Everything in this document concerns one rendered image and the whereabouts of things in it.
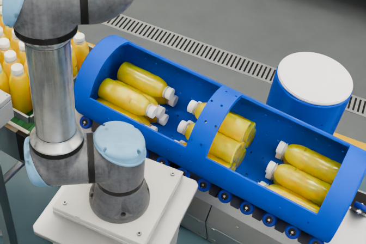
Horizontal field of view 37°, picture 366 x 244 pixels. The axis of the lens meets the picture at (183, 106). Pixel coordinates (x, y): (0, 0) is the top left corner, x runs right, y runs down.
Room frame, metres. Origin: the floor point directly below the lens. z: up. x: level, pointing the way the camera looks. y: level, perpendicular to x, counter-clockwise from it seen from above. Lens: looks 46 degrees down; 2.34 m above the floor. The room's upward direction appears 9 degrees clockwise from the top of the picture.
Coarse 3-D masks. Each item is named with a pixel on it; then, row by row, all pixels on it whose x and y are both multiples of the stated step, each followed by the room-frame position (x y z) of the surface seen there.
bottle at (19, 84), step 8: (24, 72) 1.28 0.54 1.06; (16, 80) 1.25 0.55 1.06; (24, 80) 1.26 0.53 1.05; (16, 88) 1.24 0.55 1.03; (24, 88) 1.25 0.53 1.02; (16, 96) 1.24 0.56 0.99; (24, 96) 1.25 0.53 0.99; (16, 104) 1.24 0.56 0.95; (24, 104) 1.24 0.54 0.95; (24, 112) 1.24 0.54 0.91
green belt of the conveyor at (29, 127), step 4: (32, 112) 1.26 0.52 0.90; (12, 120) 1.21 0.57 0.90; (16, 120) 1.21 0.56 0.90; (20, 120) 1.21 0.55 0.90; (20, 124) 1.20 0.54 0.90; (24, 124) 1.20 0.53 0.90; (28, 124) 1.20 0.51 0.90; (32, 124) 1.20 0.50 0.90; (24, 128) 1.18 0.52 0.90; (28, 128) 1.19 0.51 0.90; (32, 128) 1.19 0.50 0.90
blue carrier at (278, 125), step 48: (96, 48) 1.26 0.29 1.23; (144, 48) 1.32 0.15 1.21; (96, 96) 1.27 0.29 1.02; (192, 96) 1.30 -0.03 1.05; (240, 96) 1.16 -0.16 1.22; (192, 144) 1.01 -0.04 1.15; (288, 144) 1.16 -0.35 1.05; (336, 144) 1.10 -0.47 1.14; (240, 192) 0.93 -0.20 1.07; (336, 192) 0.88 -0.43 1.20
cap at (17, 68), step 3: (15, 63) 1.29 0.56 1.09; (18, 63) 1.29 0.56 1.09; (12, 66) 1.27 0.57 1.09; (15, 66) 1.27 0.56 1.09; (18, 66) 1.27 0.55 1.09; (21, 66) 1.28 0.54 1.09; (12, 69) 1.26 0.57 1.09; (15, 69) 1.26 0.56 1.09; (18, 69) 1.26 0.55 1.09; (21, 69) 1.27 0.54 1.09; (12, 72) 1.26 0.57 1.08; (15, 72) 1.25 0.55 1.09; (18, 72) 1.26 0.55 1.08; (21, 72) 1.26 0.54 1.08
